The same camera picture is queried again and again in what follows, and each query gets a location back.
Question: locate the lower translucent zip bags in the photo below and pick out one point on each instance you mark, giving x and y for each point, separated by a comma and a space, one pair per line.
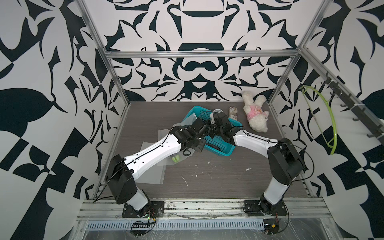
154, 175

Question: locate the black hook rail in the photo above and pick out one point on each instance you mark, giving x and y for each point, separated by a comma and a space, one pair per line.
351, 102

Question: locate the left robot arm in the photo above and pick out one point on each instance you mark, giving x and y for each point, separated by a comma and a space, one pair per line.
123, 172

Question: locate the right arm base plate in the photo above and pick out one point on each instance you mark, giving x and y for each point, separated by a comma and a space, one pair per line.
255, 207

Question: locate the white plush toy pink shirt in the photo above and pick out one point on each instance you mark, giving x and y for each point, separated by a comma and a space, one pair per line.
257, 118

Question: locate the teal plastic basket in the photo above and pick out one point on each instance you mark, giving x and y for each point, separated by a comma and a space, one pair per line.
226, 148

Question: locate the aluminium frame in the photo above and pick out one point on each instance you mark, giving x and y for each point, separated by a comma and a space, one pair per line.
199, 51

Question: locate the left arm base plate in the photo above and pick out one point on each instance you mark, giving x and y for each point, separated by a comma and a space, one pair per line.
152, 209

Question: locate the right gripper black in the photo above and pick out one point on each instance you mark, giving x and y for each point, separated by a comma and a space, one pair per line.
212, 135

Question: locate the translucent zip bag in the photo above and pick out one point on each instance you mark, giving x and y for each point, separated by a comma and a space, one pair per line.
163, 133

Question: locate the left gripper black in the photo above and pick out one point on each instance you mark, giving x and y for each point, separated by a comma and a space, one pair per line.
200, 147

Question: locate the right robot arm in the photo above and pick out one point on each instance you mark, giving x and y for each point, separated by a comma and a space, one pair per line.
284, 160

